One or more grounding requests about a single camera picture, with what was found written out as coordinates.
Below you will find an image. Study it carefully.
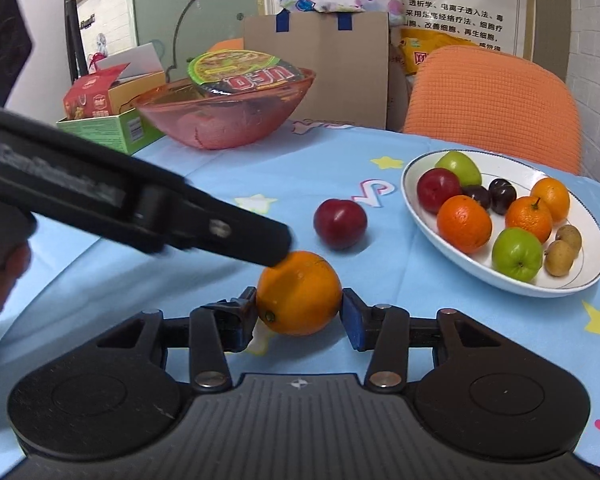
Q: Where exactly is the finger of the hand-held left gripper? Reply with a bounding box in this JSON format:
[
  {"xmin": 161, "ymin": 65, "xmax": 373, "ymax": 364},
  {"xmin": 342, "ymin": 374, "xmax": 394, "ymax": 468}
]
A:
[{"xmin": 135, "ymin": 178, "xmax": 294, "ymax": 267}]

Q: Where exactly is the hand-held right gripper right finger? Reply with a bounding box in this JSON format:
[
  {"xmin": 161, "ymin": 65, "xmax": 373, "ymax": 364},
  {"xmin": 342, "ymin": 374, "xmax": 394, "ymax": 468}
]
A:
[{"xmin": 342, "ymin": 287, "xmax": 507, "ymax": 393}]

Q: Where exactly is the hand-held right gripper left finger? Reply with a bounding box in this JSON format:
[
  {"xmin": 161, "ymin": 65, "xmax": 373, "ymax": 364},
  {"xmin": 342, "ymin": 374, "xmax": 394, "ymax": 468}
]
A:
[{"xmin": 96, "ymin": 286, "xmax": 259, "ymax": 394}]

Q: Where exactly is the smooth navel orange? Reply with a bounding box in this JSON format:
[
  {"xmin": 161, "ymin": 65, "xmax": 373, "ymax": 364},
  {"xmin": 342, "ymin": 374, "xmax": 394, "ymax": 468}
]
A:
[{"xmin": 256, "ymin": 251, "xmax": 343, "ymax": 337}]

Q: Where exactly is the tangerine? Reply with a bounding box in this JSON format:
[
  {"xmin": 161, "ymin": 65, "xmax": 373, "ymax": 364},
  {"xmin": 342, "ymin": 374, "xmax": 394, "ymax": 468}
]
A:
[
  {"xmin": 437, "ymin": 195, "xmax": 493, "ymax": 254},
  {"xmin": 504, "ymin": 196, "xmax": 553, "ymax": 244}
]

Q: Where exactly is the large red plum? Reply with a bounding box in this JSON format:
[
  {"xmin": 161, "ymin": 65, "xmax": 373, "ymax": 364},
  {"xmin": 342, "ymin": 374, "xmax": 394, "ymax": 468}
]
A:
[{"xmin": 416, "ymin": 168, "xmax": 463, "ymax": 214}]

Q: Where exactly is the dark purple plum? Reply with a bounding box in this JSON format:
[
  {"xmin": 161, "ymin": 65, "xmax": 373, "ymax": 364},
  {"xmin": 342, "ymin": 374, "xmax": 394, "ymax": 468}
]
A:
[
  {"xmin": 488, "ymin": 178, "xmax": 518, "ymax": 214},
  {"xmin": 462, "ymin": 185, "xmax": 492, "ymax": 211}
]

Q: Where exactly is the large green jujube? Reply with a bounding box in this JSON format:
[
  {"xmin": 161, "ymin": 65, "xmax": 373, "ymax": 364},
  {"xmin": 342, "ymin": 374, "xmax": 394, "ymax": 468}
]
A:
[{"xmin": 491, "ymin": 227, "xmax": 544, "ymax": 283}]

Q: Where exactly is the brown longan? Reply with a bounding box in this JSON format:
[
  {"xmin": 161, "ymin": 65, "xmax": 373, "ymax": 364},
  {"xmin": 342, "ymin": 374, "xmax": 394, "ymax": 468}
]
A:
[
  {"xmin": 555, "ymin": 224, "xmax": 583, "ymax": 254},
  {"xmin": 544, "ymin": 240, "xmax": 577, "ymax": 277}
]

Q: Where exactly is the white plate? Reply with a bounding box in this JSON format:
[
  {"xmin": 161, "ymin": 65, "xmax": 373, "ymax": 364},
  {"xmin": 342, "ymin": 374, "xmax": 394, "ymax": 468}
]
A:
[{"xmin": 401, "ymin": 150, "xmax": 600, "ymax": 298}]

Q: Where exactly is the person's left hand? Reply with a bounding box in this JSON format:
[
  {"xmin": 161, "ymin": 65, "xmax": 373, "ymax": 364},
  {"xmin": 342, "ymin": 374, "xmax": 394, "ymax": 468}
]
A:
[{"xmin": 0, "ymin": 242, "xmax": 33, "ymax": 342}]

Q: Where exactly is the green cardboard box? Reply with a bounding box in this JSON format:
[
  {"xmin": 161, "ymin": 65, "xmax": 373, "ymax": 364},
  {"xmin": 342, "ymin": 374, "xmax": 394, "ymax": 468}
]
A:
[{"xmin": 56, "ymin": 71, "xmax": 167, "ymax": 156}]

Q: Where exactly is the red snack box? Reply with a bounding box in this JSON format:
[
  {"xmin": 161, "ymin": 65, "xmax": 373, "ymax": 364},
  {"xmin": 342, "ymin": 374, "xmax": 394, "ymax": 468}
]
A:
[{"xmin": 62, "ymin": 62, "xmax": 131, "ymax": 121}]

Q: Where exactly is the blue star-print tablecloth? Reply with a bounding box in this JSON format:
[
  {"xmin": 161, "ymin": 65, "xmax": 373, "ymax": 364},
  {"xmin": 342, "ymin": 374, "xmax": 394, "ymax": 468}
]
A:
[{"xmin": 0, "ymin": 120, "xmax": 600, "ymax": 480}]

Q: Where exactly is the small red plum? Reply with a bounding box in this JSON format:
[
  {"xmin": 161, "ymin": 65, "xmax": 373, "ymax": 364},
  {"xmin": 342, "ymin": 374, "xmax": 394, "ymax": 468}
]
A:
[{"xmin": 313, "ymin": 199, "xmax": 368, "ymax": 252}]

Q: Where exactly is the pink plastic bowl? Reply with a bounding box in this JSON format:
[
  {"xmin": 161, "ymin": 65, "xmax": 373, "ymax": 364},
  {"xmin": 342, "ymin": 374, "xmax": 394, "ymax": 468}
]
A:
[{"xmin": 131, "ymin": 66, "xmax": 317, "ymax": 151}]

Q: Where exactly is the black stand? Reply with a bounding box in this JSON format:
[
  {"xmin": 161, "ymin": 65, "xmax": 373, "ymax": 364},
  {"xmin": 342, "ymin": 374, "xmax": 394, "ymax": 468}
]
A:
[{"xmin": 64, "ymin": 0, "xmax": 88, "ymax": 83}]

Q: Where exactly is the white card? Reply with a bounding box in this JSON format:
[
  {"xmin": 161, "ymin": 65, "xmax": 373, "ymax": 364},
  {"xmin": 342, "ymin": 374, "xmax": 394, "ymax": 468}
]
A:
[{"xmin": 96, "ymin": 44, "xmax": 165, "ymax": 83}]

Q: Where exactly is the instant noodle cup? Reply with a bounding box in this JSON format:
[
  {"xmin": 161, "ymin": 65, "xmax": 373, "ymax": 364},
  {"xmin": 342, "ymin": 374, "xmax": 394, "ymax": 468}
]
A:
[{"xmin": 186, "ymin": 50, "xmax": 306, "ymax": 98}]

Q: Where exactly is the small green jujube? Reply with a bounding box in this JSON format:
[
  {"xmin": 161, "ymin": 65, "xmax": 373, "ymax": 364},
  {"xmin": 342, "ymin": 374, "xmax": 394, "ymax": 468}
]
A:
[{"xmin": 434, "ymin": 151, "xmax": 483, "ymax": 188}]

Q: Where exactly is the orange fabric chair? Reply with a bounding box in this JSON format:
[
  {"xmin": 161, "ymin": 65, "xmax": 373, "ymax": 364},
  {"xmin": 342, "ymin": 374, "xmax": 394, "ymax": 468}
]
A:
[
  {"xmin": 402, "ymin": 45, "xmax": 583, "ymax": 176},
  {"xmin": 207, "ymin": 37, "xmax": 245, "ymax": 54}
]

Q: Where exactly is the small round orange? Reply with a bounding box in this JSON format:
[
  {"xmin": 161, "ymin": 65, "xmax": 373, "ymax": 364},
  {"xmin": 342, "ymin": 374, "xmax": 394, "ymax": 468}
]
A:
[{"xmin": 530, "ymin": 177, "xmax": 571, "ymax": 224}]

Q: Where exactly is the yellow snack bag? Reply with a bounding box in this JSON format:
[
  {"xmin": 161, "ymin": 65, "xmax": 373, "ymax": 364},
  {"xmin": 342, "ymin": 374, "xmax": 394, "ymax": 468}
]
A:
[{"xmin": 400, "ymin": 27, "xmax": 481, "ymax": 77}]

